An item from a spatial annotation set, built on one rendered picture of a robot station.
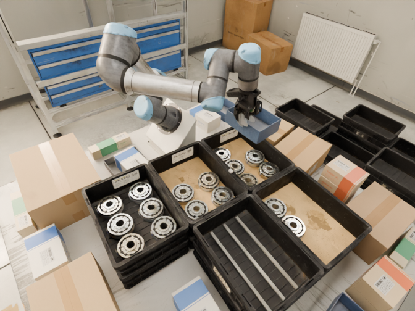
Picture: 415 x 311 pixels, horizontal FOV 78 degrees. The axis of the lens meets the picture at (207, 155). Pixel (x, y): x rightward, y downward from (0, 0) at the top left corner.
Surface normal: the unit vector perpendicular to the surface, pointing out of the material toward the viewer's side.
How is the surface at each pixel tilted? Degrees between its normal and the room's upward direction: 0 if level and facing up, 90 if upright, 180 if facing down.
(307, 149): 0
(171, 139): 47
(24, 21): 90
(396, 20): 90
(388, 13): 90
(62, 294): 0
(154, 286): 0
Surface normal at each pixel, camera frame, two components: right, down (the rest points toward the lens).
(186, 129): -0.51, -0.15
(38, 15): 0.63, 0.57
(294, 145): 0.04, -0.71
